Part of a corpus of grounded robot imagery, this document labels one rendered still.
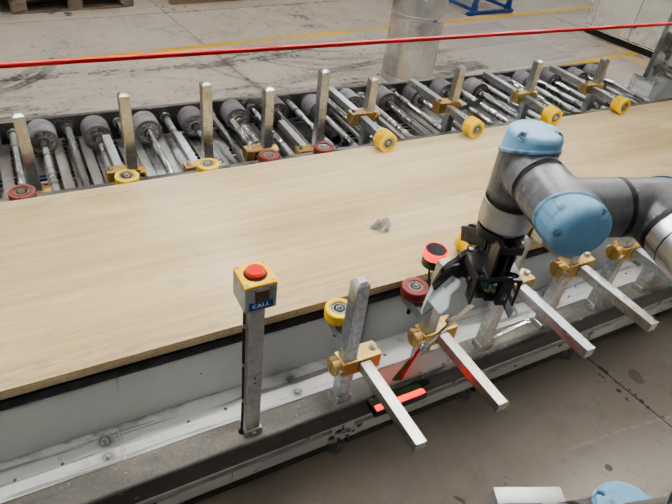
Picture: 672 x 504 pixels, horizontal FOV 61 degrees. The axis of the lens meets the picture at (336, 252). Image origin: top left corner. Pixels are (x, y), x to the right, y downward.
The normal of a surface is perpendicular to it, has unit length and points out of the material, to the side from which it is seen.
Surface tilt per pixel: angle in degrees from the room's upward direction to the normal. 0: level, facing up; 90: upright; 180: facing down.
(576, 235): 90
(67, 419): 90
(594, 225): 90
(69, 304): 0
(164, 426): 0
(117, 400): 90
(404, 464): 0
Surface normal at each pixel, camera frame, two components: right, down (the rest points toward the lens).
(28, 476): 0.11, -0.78
